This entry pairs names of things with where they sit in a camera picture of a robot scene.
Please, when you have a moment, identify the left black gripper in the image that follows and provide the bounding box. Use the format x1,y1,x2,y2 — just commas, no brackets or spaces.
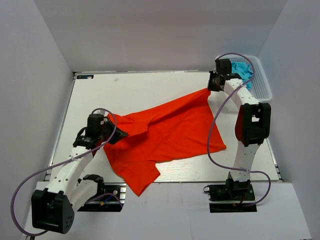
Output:
98,118,129,145

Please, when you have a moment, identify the orange t-shirt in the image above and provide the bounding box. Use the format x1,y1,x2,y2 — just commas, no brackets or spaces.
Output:
103,88,227,196

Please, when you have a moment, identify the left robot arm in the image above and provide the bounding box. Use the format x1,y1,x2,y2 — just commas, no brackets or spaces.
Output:
31,113,128,234

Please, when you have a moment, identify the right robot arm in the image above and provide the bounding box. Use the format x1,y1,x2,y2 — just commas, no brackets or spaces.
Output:
207,55,271,200

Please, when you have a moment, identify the light blue t-shirt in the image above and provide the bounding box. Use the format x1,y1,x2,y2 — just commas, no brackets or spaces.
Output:
231,61,254,82

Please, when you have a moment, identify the white plastic basket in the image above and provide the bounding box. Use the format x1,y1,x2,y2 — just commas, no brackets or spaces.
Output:
217,54,272,102

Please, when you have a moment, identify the blue label sticker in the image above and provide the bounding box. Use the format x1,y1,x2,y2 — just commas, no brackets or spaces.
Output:
76,74,94,80

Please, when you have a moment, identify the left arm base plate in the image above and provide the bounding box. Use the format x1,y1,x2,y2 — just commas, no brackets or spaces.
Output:
78,183,127,213

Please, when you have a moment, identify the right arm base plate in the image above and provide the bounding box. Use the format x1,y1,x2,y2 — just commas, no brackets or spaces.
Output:
203,184,257,214

